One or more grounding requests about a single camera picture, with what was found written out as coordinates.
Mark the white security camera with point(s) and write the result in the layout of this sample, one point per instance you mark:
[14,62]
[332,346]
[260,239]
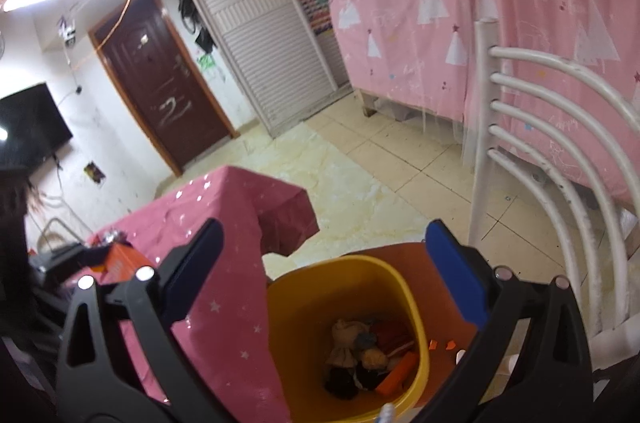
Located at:
[67,32]

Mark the pink star tablecloth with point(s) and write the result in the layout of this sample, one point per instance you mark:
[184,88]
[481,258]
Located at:
[225,334]

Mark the yellow trash bin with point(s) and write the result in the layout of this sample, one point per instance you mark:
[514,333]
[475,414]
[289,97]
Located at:
[302,308]

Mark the white louvred wardrobe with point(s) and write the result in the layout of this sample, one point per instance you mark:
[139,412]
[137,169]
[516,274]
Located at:
[275,58]

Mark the dark brown door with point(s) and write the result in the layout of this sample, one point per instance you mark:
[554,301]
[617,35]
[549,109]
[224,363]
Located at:
[160,84]

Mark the white knitted cloth bundle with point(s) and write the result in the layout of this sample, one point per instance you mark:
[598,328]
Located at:
[354,344]

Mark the black bags hanging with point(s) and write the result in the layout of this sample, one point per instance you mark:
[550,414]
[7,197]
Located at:
[193,22]

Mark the grey metal tube frame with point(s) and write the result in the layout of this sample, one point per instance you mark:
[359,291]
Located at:
[55,232]

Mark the black wall television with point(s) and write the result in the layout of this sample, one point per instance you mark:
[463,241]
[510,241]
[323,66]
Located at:
[32,128]

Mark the pink tree pattern curtain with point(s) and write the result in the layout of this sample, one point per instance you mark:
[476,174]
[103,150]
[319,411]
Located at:
[490,18]

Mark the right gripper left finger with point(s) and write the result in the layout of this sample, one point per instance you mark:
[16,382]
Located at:
[96,380]

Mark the crumpled silver wrapper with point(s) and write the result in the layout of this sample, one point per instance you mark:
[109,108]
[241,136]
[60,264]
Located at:
[113,235]

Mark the white metal chair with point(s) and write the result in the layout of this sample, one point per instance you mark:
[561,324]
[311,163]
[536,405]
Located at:
[608,346]

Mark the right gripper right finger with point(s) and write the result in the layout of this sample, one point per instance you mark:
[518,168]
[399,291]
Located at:
[552,377]

